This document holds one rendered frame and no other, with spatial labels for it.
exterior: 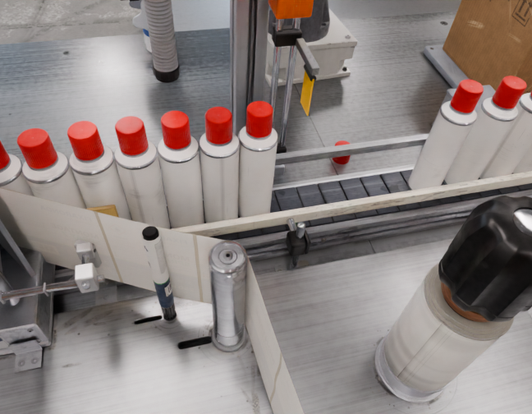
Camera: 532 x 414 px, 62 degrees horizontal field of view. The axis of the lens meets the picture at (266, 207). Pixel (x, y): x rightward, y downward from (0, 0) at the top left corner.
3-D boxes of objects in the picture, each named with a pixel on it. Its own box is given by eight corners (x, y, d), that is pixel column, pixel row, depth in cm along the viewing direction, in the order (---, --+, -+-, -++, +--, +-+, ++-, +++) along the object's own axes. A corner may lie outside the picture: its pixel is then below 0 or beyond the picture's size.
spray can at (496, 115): (451, 195, 76) (510, 95, 60) (437, 173, 79) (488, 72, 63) (478, 190, 77) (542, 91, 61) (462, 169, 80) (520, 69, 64)
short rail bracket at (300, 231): (286, 279, 69) (294, 234, 60) (281, 264, 71) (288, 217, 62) (305, 275, 70) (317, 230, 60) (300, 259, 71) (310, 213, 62)
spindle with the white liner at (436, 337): (392, 411, 53) (516, 285, 30) (364, 340, 58) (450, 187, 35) (459, 393, 55) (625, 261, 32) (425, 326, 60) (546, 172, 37)
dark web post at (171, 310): (163, 322, 58) (141, 239, 44) (162, 310, 59) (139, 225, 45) (177, 319, 58) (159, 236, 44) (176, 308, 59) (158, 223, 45)
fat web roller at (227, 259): (214, 356, 56) (208, 279, 41) (208, 322, 58) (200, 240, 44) (249, 348, 57) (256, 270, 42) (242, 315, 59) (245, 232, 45)
